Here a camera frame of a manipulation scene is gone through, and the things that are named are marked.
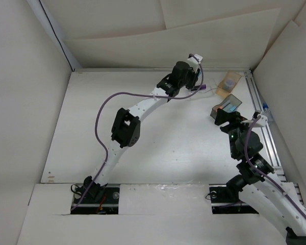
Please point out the clear spray bottle blue cap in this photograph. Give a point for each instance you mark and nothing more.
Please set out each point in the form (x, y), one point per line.
(267, 113)

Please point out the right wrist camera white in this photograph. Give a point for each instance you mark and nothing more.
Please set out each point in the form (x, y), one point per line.
(260, 119)

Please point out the black blue highlighter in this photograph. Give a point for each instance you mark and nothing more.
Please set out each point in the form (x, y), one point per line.
(198, 72)

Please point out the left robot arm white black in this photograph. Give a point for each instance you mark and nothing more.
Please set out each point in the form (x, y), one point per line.
(126, 126)

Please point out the purple highlighter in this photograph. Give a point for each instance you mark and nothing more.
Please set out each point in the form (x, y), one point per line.
(198, 88)

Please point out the orange highlighter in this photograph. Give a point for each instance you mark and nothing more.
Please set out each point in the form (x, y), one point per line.
(222, 107)

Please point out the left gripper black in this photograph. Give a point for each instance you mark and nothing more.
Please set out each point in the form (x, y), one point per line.
(194, 76)

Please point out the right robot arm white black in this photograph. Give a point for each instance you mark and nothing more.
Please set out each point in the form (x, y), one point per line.
(257, 184)

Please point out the small bottle in orange container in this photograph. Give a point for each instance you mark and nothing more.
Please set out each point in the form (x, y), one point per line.
(229, 84)

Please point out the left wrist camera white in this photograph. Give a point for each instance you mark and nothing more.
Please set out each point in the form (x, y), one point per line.
(194, 61)

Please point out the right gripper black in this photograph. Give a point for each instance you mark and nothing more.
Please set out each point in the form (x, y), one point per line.
(234, 119)

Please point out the dark grey transparent container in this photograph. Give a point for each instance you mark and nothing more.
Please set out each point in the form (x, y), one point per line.
(230, 98)

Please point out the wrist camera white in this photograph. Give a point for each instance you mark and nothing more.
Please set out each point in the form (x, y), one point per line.
(260, 119)
(194, 61)

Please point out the orange transparent container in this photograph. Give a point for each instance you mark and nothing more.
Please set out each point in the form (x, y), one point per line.
(230, 75)

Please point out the clear plastic container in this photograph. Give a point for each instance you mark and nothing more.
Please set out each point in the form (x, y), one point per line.
(208, 92)

